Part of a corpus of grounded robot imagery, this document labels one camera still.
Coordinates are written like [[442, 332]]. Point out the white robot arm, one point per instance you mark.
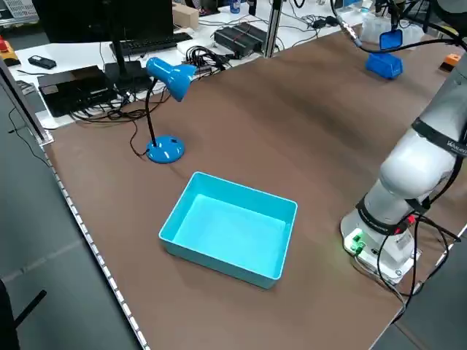
[[412, 171], [454, 9]]

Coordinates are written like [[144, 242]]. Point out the blue storage bin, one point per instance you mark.
[[383, 67]]

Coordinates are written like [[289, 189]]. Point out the orange push-button box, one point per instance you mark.
[[452, 62]]

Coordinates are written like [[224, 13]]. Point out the brown cardboard box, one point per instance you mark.
[[186, 16]]

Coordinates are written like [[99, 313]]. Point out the large teal plastic tray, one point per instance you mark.
[[233, 233]]

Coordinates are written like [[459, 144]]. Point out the black electronics box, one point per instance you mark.
[[76, 91]]

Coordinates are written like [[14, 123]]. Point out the clear plastic organizer case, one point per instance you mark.
[[370, 27]]

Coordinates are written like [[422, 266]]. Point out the black finned power supply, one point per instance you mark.
[[241, 38]]

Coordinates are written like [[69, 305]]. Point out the blue desk lamp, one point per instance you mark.
[[164, 73]]

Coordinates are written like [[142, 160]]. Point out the black keyboard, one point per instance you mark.
[[157, 43]]

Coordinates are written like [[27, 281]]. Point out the black computer monitor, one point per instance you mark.
[[102, 18]]

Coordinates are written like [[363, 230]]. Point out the small black handheld device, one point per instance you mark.
[[42, 62]]

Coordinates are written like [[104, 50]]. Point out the red emergency stop button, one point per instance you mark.
[[3, 45]]

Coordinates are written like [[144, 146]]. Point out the black stand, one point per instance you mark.
[[7, 321]]

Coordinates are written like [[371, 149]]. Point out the aluminium frame post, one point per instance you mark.
[[273, 25]]

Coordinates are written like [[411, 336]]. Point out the aluminium frame rail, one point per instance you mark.
[[25, 105]]

